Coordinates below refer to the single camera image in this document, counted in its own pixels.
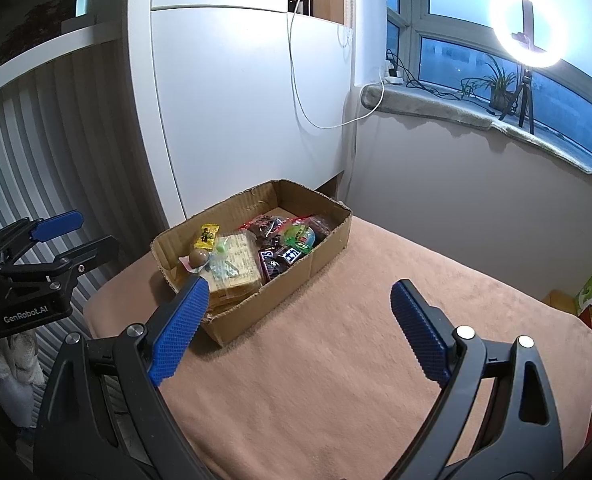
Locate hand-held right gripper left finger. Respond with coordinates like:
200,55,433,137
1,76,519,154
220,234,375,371
33,276,211,480

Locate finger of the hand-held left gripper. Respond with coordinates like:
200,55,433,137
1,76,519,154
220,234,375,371
0,236,122,289
0,211,84,263

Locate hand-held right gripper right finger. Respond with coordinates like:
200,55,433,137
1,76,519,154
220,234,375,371
391,279,564,480

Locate chocolate ball candy pink wrapper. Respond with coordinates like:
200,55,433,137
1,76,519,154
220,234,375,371
178,249,211,273

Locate clear cracker packet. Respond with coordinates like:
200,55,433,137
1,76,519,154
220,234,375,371
203,232,267,311

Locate brown chocolate bar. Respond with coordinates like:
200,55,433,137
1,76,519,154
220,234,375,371
276,245,309,267
258,249,287,282

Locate cardboard box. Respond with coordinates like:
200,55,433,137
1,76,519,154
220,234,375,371
150,178,353,347

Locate red-ended brownie packet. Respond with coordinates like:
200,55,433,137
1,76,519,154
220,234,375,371
246,214,289,241
303,215,334,244

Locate yellow ball candy green wrapper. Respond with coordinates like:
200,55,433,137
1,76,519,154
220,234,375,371
282,224,318,252

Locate white slatted panel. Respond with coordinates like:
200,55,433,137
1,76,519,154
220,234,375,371
0,50,177,411

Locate white wardrobe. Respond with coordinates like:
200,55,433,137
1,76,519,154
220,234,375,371
126,0,357,233

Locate potted plant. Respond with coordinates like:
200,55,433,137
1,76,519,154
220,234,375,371
460,55,519,111

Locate black tripod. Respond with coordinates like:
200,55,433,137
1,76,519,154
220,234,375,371
498,67,536,135

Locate black cables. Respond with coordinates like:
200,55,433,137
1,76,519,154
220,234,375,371
386,50,476,102

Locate ring light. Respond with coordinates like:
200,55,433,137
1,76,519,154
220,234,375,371
490,0,569,70

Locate window frame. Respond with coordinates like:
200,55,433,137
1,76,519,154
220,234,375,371
386,0,592,126

